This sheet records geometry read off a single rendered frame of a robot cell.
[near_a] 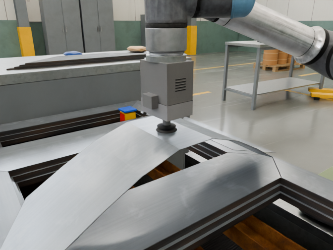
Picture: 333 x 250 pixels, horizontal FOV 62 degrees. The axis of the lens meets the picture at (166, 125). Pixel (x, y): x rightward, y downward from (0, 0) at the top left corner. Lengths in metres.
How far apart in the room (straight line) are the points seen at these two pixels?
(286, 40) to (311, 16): 11.18
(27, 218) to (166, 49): 0.37
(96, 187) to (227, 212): 0.30
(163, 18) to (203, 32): 11.90
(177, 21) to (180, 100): 0.14
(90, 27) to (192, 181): 8.64
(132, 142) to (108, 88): 0.86
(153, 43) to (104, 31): 8.88
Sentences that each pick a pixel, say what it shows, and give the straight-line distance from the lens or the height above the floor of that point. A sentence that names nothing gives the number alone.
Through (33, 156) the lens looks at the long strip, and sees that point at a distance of 0.92.
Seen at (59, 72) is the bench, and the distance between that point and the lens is 1.29.
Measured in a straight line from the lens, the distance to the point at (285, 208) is 1.00.
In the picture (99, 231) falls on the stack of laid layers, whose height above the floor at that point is 0.86.
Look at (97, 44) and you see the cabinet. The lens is 9.29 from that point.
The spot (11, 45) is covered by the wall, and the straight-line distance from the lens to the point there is 9.36.
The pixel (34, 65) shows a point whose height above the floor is 1.06.
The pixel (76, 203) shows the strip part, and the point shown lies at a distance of 0.49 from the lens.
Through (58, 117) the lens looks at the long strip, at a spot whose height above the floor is 0.87.
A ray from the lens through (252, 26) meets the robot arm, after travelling 0.69.
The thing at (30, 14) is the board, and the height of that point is 1.46.
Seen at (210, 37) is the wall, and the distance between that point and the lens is 12.65.
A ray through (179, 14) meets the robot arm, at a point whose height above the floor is 1.25.
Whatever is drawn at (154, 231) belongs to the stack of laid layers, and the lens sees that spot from 0.57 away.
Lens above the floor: 1.24
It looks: 20 degrees down
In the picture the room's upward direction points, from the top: straight up
